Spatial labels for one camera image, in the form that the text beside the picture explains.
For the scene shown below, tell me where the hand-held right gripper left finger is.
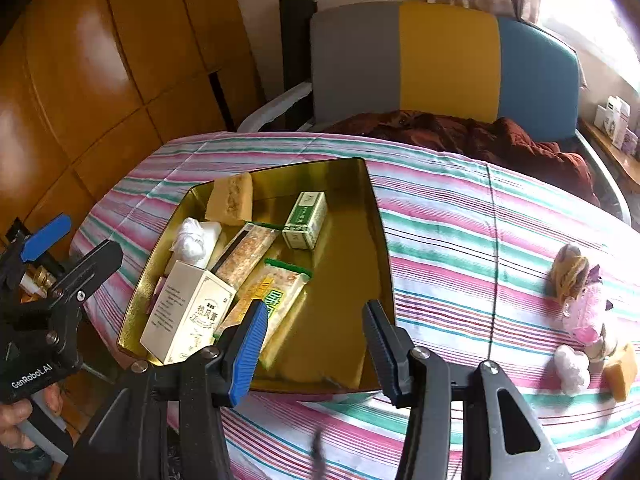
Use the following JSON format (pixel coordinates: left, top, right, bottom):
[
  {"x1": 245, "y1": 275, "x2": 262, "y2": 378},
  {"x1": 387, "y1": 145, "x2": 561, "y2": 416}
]
[{"x1": 75, "y1": 300, "x2": 271, "y2": 480}]

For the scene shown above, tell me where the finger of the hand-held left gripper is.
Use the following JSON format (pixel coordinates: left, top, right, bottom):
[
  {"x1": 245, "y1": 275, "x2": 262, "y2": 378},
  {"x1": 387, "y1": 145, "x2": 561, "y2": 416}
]
[
  {"x1": 20, "y1": 212, "x2": 73, "y2": 263},
  {"x1": 50, "y1": 239, "x2": 125, "y2": 312}
]

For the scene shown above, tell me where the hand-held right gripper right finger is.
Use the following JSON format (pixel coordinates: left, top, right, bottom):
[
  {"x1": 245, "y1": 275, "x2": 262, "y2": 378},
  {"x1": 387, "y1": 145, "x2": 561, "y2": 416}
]
[{"x1": 361, "y1": 300, "x2": 573, "y2": 480}]

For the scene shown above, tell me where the gold tin box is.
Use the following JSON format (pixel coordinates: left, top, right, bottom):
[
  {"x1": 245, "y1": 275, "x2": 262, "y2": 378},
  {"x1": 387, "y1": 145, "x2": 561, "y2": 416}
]
[{"x1": 116, "y1": 157, "x2": 397, "y2": 395}]

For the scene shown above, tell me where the green and yellow snack packet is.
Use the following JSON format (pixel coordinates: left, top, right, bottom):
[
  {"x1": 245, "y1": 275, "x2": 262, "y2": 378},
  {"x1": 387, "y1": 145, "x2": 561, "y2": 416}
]
[{"x1": 212, "y1": 258, "x2": 313, "y2": 361}]

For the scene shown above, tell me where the cream carton box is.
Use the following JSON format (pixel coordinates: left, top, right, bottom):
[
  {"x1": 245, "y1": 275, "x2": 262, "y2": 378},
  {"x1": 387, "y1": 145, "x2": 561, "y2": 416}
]
[{"x1": 140, "y1": 260, "x2": 237, "y2": 366}]

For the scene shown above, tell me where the brown snack bar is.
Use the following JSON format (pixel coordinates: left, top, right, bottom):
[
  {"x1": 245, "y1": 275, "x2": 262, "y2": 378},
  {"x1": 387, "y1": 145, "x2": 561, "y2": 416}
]
[{"x1": 212, "y1": 222, "x2": 281, "y2": 291}]

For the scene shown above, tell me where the large white packet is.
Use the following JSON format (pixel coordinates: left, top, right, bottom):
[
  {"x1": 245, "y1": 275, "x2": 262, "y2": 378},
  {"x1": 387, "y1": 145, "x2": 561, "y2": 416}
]
[{"x1": 170, "y1": 217, "x2": 222, "y2": 271}]

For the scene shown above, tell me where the green and white box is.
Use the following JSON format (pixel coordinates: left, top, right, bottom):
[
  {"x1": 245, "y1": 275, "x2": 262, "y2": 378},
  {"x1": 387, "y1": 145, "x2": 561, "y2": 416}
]
[{"x1": 281, "y1": 191, "x2": 328, "y2": 251}]

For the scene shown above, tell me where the yellow cake packet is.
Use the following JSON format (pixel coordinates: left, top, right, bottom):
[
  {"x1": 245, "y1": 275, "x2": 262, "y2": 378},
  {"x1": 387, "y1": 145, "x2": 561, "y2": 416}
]
[
  {"x1": 205, "y1": 172, "x2": 254, "y2": 226},
  {"x1": 602, "y1": 342, "x2": 639, "y2": 403}
]

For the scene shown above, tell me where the small white packet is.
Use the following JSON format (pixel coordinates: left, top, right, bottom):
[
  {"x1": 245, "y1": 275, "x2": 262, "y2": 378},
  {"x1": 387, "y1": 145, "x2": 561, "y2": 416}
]
[{"x1": 554, "y1": 344, "x2": 592, "y2": 396}]

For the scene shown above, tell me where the brown striped pastry packet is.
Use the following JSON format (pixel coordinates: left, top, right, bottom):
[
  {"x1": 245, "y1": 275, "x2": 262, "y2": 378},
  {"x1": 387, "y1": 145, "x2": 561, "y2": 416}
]
[{"x1": 551, "y1": 244, "x2": 593, "y2": 301}]

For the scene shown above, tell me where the pink snack packet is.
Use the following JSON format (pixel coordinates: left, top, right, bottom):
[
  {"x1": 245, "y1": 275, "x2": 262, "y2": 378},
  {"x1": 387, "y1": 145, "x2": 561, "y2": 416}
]
[{"x1": 562, "y1": 280, "x2": 613, "y2": 343}]

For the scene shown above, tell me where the striped tablecloth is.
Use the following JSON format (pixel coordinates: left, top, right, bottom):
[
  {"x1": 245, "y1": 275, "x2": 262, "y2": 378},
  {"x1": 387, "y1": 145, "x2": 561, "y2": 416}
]
[{"x1": 70, "y1": 131, "x2": 640, "y2": 480}]

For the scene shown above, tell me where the wooden wardrobe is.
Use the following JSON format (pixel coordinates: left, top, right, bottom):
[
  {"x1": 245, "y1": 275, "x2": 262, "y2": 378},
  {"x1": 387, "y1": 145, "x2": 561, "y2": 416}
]
[{"x1": 0, "y1": 0, "x2": 266, "y2": 261}]

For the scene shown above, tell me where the dark red blanket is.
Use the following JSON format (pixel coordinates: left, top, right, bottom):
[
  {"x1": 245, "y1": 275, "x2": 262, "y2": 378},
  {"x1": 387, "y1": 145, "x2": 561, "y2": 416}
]
[{"x1": 320, "y1": 110, "x2": 601, "y2": 206}]

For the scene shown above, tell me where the wooden side shelf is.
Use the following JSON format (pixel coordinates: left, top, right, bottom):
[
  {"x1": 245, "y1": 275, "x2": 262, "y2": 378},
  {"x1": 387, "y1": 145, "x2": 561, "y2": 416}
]
[{"x1": 577, "y1": 116, "x2": 640, "y2": 186}]

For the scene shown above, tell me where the grey yellow blue chair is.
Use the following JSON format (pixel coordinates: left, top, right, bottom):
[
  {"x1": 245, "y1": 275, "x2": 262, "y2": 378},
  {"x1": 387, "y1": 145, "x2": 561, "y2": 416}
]
[{"x1": 235, "y1": 1, "x2": 633, "y2": 226}]

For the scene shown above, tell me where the white box with blue label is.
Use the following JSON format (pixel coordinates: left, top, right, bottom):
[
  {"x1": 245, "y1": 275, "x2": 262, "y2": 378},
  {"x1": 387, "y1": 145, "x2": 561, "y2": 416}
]
[{"x1": 595, "y1": 96, "x2": 632, "y2": 136}]

